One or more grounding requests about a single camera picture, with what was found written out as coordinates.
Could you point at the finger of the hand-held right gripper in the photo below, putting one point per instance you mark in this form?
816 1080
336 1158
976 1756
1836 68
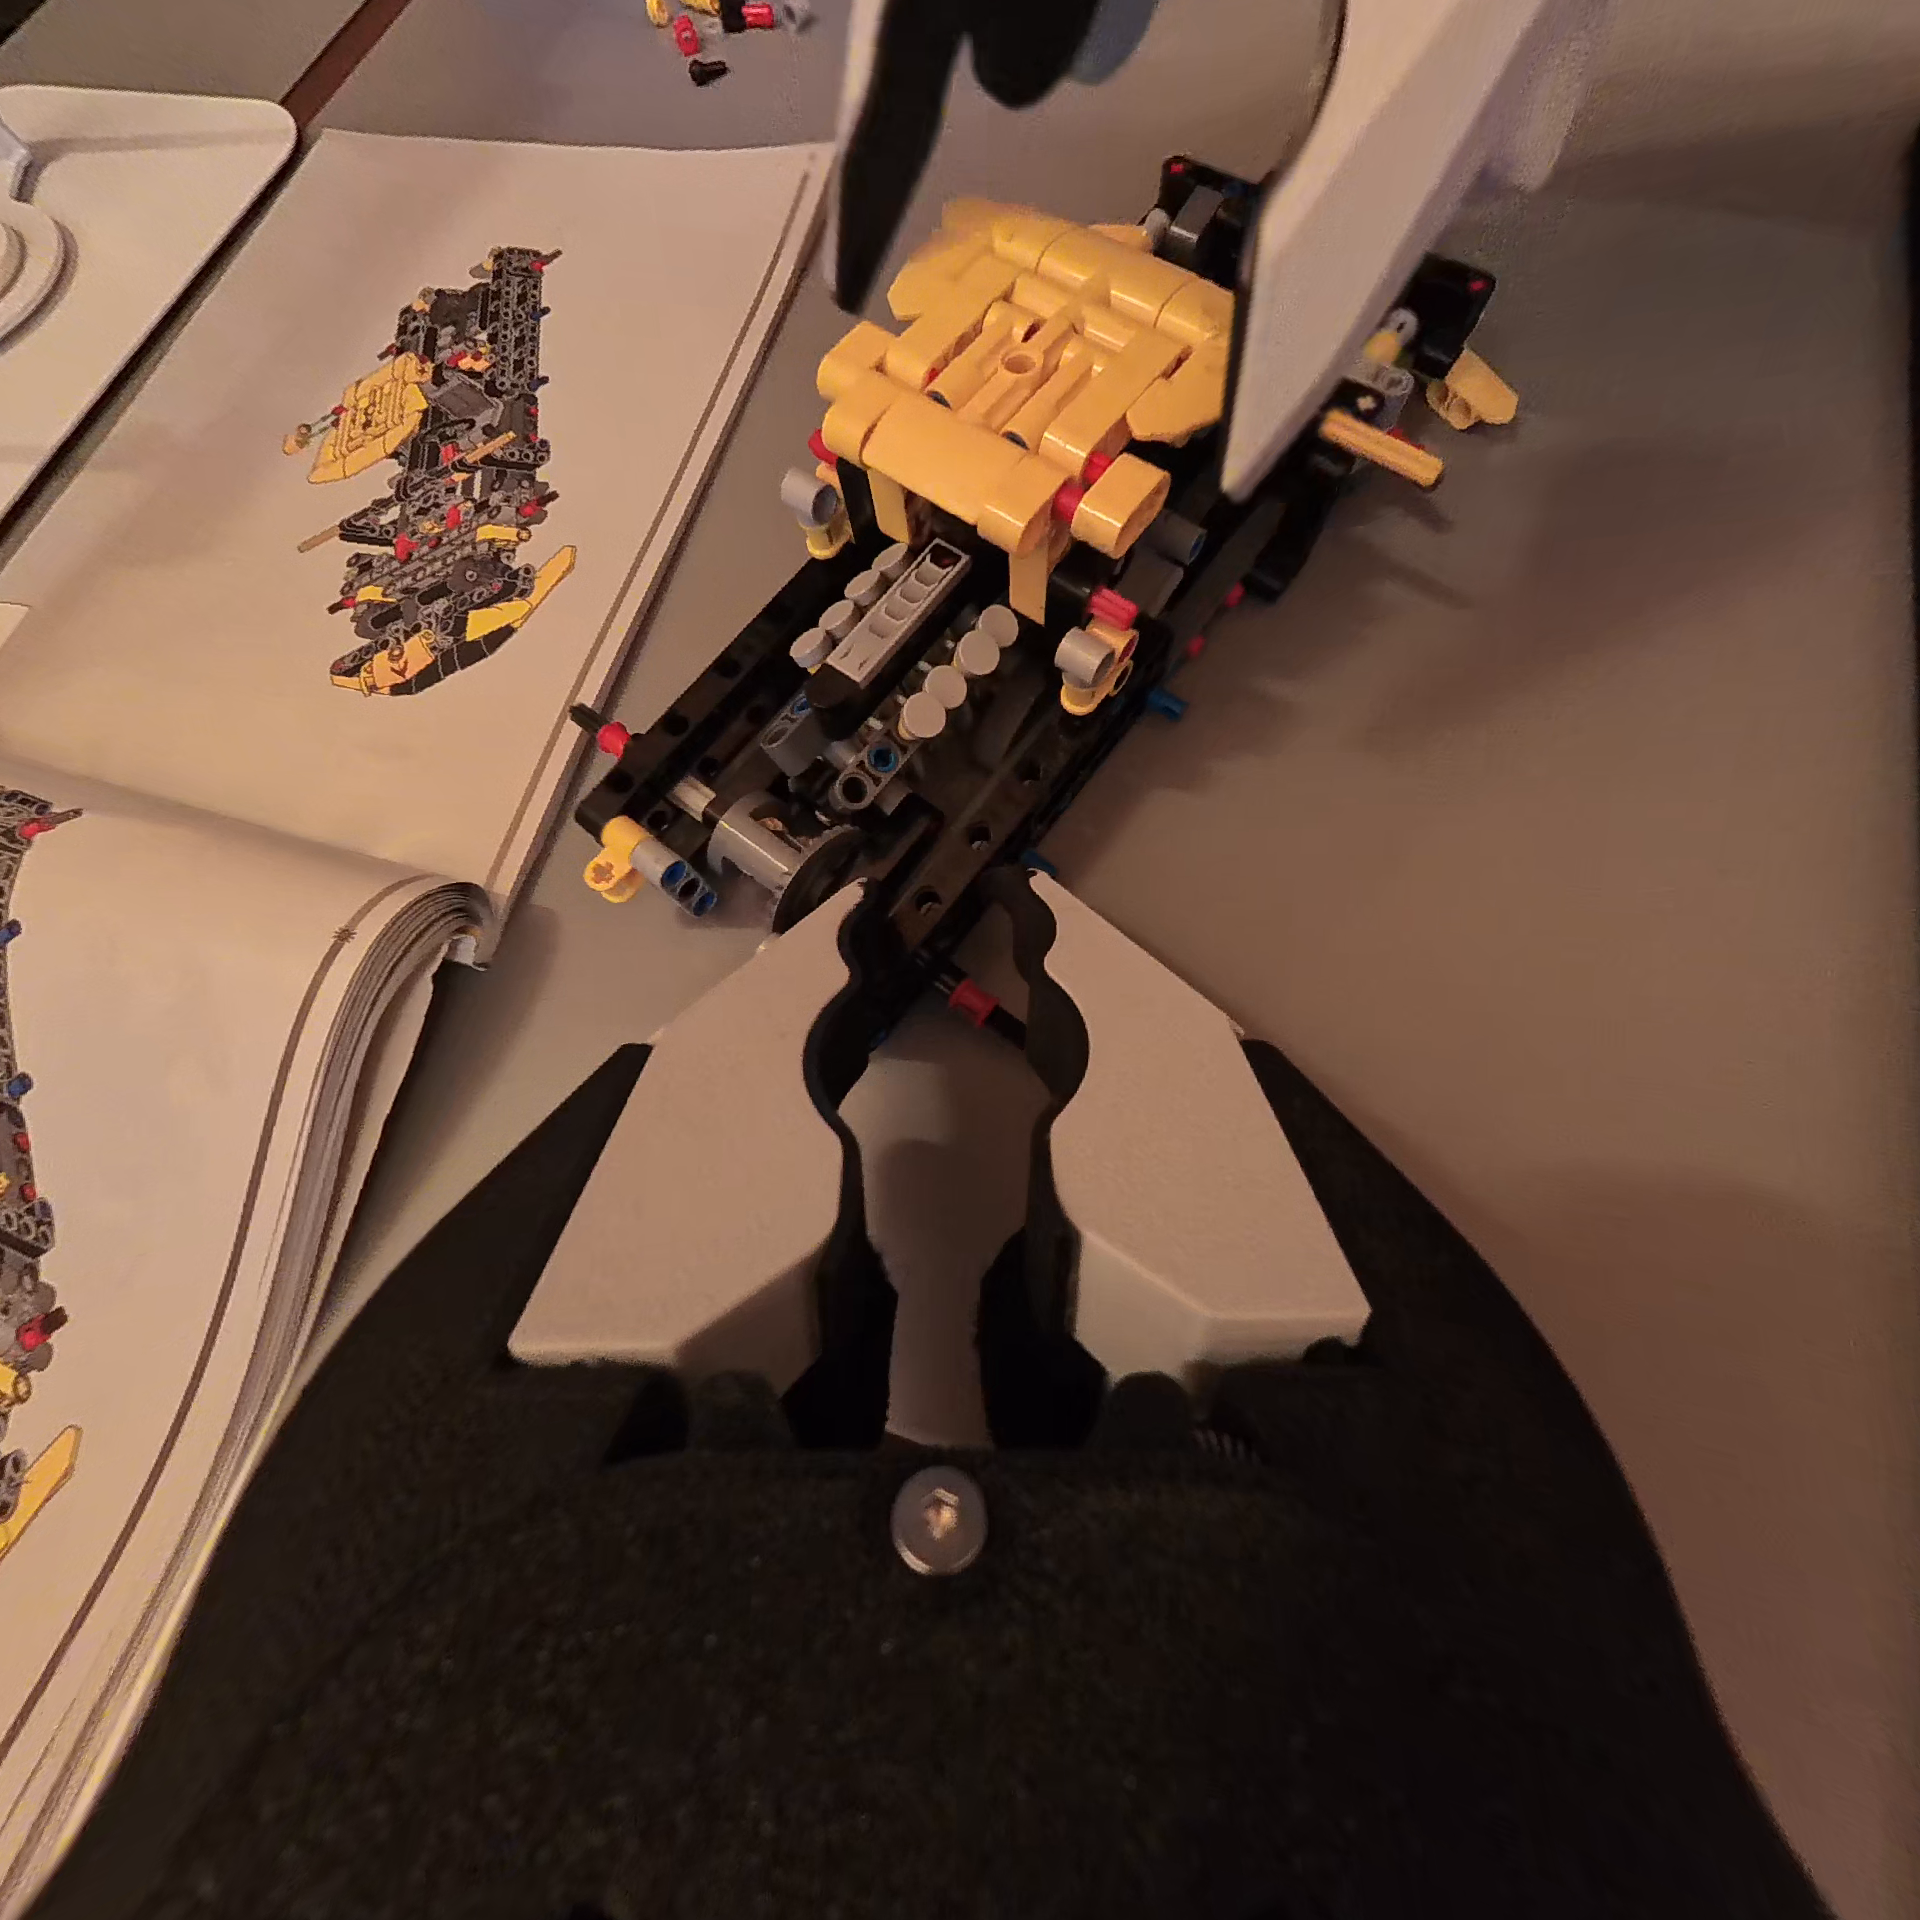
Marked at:
885 119
1395 182

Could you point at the grey desk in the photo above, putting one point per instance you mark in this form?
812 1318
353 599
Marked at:
1500 750

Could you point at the white document stand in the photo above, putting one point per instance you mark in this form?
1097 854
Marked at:
149 196

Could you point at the yellow black toy brick car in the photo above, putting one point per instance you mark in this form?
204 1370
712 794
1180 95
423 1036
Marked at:
932 721

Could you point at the instruction booklet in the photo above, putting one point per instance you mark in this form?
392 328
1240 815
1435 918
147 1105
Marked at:
224 676

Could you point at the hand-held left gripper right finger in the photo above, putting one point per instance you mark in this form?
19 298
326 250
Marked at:
1214 1184

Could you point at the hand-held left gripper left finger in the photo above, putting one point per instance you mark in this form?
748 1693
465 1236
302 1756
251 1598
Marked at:
675 1201

